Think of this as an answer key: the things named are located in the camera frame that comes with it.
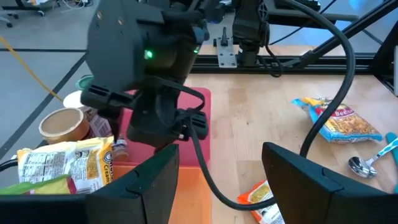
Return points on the brown spice jar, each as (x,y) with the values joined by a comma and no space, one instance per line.
(63,124)

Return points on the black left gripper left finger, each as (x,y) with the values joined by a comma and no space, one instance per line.
(93,208)

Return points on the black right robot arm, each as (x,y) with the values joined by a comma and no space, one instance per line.
(124,37)

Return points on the pink plastic bin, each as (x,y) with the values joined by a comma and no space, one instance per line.
(199,149)

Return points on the yellow red snack packet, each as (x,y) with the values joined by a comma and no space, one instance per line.
(345,124)

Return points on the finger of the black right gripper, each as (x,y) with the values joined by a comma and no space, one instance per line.
(115,127)

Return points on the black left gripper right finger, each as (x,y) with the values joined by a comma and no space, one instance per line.
(326,202)

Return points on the orange Maruchan ramen pack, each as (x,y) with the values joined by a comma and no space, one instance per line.
(261,196)

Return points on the teal plastic spoon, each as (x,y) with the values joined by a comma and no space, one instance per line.
(393,140)

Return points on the silver arm base bracket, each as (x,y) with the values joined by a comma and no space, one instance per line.
(227,53)

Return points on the yellow Maruchan ramen pack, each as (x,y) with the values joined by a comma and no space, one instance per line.
(68,161)

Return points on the small clear glass cup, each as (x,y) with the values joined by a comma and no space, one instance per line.
(120,151)

